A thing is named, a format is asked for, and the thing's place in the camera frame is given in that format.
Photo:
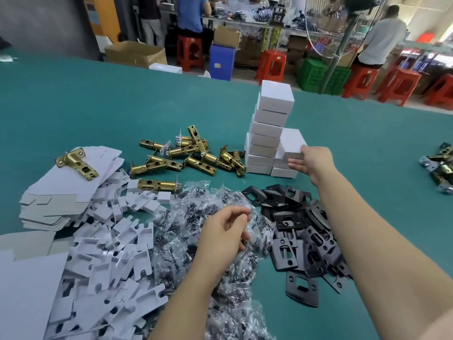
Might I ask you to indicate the person's left thumb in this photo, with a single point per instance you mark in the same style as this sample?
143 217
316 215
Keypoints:
242 242

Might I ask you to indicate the standing floor fan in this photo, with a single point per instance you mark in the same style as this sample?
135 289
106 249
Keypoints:
348 17

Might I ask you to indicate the person's right forearm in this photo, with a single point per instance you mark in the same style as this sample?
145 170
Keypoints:
371 251

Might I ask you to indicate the person's right fingers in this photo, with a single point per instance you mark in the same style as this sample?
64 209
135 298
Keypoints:
298 164

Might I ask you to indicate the small white cardboard box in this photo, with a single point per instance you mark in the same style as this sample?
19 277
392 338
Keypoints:
291 142

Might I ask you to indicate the stack of white boxes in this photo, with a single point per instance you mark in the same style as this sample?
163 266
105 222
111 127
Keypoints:
270 116

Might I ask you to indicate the person's left forearm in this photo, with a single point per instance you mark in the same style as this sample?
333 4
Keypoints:
198 304

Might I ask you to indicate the large open cardboard box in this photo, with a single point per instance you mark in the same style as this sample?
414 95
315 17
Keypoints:
136 54

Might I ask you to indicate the person's right hand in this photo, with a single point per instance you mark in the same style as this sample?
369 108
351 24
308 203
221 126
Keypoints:
318 164

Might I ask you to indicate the single brass latch bolt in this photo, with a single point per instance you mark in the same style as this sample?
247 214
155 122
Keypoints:
76 163

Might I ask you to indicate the pile of brass door latches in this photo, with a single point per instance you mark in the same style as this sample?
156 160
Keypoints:
191 155

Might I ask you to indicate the cluttered workbench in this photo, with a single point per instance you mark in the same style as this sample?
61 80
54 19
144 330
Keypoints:
254 17

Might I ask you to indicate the heap of mixed metal latches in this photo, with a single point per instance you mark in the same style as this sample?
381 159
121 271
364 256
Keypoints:
439 166

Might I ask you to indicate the small brown cardboard box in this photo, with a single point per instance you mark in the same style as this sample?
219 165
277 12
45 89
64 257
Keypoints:
226 37

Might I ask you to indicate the pile of white cardboard inserts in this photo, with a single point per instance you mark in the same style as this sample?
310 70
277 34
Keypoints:
113 258

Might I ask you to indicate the red plastic stool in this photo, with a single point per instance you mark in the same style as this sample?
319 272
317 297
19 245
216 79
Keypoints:
190 53
440 90
270 65
361 81
401 84

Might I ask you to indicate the green plastic crate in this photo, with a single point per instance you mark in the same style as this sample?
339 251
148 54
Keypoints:
318 76

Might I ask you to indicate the pile of black strike plates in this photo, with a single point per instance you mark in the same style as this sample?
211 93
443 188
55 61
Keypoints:
300 230

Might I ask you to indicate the stack of flat box blanks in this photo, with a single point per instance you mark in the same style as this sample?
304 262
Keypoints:
67 187

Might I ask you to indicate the pile of clear screw bags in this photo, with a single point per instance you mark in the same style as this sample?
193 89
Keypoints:
184 226

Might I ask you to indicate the person's left hand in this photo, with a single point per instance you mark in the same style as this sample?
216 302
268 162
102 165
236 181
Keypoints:
219 237

